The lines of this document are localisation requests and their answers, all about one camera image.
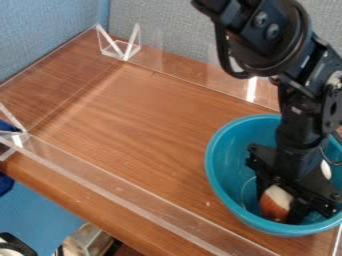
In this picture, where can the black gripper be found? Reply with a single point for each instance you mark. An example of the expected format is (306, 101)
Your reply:
(303, 174)

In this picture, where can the brown and white toy mushroom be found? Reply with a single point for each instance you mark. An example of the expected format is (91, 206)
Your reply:
(274, 204)

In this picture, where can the blue plastic bowl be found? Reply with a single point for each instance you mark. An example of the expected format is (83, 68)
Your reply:
(234, 182)

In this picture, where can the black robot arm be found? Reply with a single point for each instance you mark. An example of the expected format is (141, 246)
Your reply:
(264, 40)

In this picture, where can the clear acrylic front barrier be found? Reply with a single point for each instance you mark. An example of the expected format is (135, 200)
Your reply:
(145, 221)

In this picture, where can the clear acrylic barrier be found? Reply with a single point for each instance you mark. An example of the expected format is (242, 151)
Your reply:
(145, 221)
(187, 86)

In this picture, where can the clear acrylic back barrier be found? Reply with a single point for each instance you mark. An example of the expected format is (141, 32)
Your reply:
(187, 86)

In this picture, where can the clear plastic box below table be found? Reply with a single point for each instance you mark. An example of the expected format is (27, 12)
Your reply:
(88, 241)

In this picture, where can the blue object at left edge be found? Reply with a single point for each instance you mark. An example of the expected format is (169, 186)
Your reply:
(5, 180)

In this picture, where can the black and white object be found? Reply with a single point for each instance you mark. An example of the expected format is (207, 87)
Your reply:
(13, 247)

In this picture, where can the clear acrylic corner bracket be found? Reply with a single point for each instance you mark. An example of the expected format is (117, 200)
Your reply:
(116, 48)

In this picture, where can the clear acrylic left bracket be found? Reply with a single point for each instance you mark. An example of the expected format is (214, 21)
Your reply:
(11, 133)

